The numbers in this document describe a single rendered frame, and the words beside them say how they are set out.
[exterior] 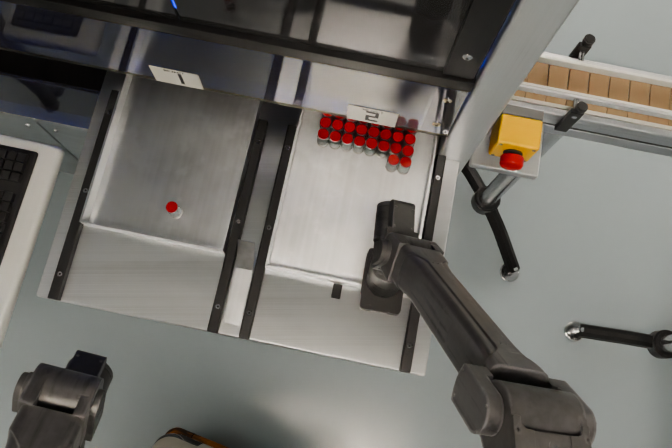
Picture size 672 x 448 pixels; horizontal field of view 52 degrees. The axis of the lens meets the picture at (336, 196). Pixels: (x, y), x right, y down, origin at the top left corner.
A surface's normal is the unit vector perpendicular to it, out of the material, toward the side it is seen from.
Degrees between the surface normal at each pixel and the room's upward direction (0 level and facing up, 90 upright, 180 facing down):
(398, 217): 19
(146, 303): 0
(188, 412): 0
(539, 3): 90
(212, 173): 0
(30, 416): 41
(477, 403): 74
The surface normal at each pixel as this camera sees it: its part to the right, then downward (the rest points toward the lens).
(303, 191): 0.03, -0.25
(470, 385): -0.94, -0.22
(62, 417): 0.29, -0.77
